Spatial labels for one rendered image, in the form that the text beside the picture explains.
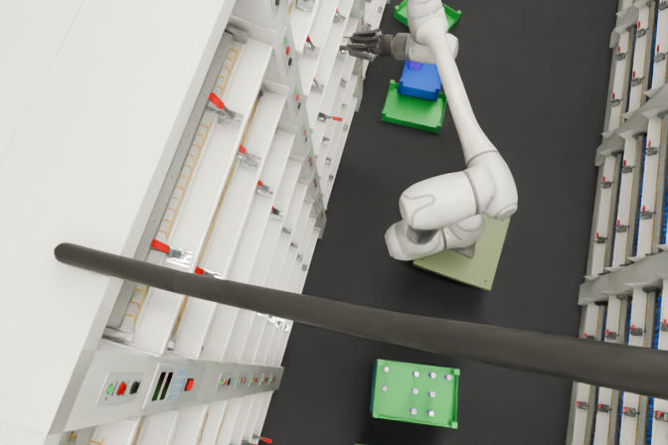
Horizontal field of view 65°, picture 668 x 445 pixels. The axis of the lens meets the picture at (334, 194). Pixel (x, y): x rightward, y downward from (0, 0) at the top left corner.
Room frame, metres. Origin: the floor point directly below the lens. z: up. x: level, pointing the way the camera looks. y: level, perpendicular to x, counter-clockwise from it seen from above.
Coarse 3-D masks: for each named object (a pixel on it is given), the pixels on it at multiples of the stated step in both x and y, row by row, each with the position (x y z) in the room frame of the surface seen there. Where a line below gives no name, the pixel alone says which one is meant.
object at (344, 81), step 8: (352, 64) 1.21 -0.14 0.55; (344, 72) 1.17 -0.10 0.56; (344, 80) 1.12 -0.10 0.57; (344, 88) 1.10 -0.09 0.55; (336, 96) 1.06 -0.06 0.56; (344, 96) 1.06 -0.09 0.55; (336, 104) 1.03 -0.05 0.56; (336, 112) 0.99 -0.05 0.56; (328, 120) 0.96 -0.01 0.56; (328, 128) 0.92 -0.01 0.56; (328, 136) 0.89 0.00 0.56; (328, 144) 0.86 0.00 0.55; (320, 152) 0.83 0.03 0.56; (320, 160) 0.79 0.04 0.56; (320, 168) 0.76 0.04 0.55; (320, 176) 0.71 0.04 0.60
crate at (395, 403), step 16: (400, 368) 0.00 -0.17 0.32; (416, 368) 0.00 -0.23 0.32; (432, 368) -0.01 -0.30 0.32; (448, 368) -0.02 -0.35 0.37; (384, 384) -0.05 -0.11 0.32; (400, 384) -0.06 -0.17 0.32; (416, 384) -0.06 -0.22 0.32; (432, 384) -0.07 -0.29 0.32; (448, 384) -0.08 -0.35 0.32; (384, 400) -0.11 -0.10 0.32; (400, 400) -0.11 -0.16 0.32; (416, 400) -0.12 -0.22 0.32; (432, 400) -0.13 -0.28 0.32; (448, 400) -0.13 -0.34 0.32; (384, 416) -0.16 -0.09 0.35; (400, 416) -0.17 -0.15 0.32; (416, 416) -0.17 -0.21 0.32; (432, 416) -0.18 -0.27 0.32; (448, 416) -0.19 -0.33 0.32
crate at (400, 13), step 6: (396, 6) 1.84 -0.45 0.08; (402, 6) 1.88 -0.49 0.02; (444, 6) 1.83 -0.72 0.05; (396, 12) 1.83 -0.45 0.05; (402, 12) 1.86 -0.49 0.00; (444, 12) 1.83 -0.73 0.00; (450, 12) 1.80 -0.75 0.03; (456, 12) 1.76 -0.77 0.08; (396, 18) 1.82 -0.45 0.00; (402, 18) 1.80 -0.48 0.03; (450, 18) 1.78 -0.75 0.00; (456, 18) 1.75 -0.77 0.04; (408, 24) 1.77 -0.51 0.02; (450, 24) 1.74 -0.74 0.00; (450, 30) 1.71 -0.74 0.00
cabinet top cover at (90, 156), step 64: (128, 0) 0.54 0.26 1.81; (192, 0) 0.53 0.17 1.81; (64, 64) 0.45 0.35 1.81; (128, 64) 0.43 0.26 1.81; (192, 64) 0.42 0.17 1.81; (64, 128) 0.35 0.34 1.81; (128, 128) 0.33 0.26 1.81; (0, 192) 0.27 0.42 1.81; (64, 192) 0.26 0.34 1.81; (128, 192) 0.25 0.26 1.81; (0, 256) 0.18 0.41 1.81; (128, 256) 0.17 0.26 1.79; (0, 320) 0.10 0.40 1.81; (64, 320) 0.10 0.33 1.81; (0, 384) 0.03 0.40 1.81; (64, 384) 0.02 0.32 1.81
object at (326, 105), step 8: (352, 8) 1.28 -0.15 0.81; (352, 16) 1.28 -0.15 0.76; (360, 16) 1.27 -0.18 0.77; (352, 24) 1.25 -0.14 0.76; (344, 32) 1.22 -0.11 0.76; (352, 32) 1.22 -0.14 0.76; (336, 64) 1.08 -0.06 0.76; (344, 64) 1.08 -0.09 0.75; (336, 72) 1.05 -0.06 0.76; (328, 80) 1.01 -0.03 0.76; (336, 80) 1.02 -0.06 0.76; (328, 88) 0.98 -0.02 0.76; (336, 88) 0.98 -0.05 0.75; (328, 96) 0.95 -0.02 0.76; (328, 104) 0.92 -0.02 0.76; (328, 112) 0.89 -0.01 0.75; (320, 128) 0.83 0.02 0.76; (312, 136) 0.80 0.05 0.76; (320, 136) 0.80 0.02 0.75; (320, 144) 0.77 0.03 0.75
